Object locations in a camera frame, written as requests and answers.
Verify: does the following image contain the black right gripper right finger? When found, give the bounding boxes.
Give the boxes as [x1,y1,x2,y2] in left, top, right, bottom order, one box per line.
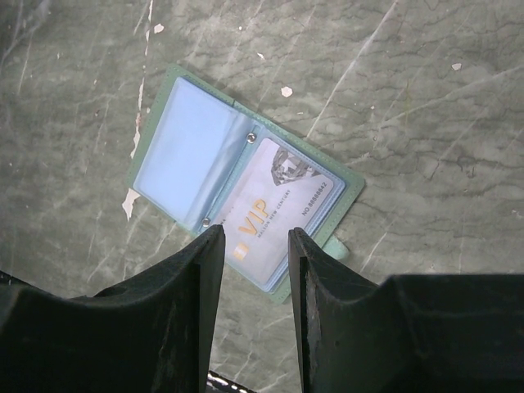
[288,228,523,392]

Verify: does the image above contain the grey credit card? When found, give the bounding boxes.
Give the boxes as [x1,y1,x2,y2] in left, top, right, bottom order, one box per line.
[215,138,345,291]

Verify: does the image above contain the green card holder wallet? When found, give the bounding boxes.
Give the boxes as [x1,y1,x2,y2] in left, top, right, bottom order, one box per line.
[128,65,364,303]

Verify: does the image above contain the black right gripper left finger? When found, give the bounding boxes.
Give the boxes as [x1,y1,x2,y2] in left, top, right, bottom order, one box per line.
[1,225,225,392]

